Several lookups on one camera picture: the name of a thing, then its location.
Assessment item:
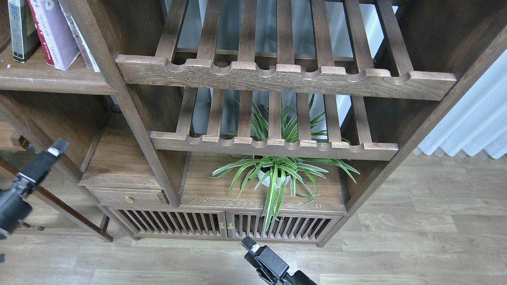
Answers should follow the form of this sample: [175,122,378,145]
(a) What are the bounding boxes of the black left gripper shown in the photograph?
[0,138,69,240]

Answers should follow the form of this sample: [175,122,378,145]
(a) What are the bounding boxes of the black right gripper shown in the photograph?
[241,236,317,285]

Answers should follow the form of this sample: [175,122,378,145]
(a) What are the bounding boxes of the red cover book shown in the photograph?
[28,0,55,67]

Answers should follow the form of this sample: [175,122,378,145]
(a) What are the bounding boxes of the white and purple book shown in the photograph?
[31,0,80,71]

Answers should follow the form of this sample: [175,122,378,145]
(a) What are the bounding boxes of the yellow and black book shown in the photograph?
[8,0,40,63]

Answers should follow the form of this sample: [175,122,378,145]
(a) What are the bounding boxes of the upright books on left shelf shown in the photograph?
[59,0,100,72]

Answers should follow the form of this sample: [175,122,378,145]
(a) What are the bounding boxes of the white plant pot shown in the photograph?
[257,166,291,188]

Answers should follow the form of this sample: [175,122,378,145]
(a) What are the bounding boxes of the green spider plant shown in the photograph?
[208,99,360,234]

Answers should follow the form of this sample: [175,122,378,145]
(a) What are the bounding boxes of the dark wooden bookshelf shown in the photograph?
[1,0,506,247]

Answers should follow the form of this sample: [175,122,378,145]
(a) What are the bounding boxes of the white curtain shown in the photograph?
[416,52,507,159]

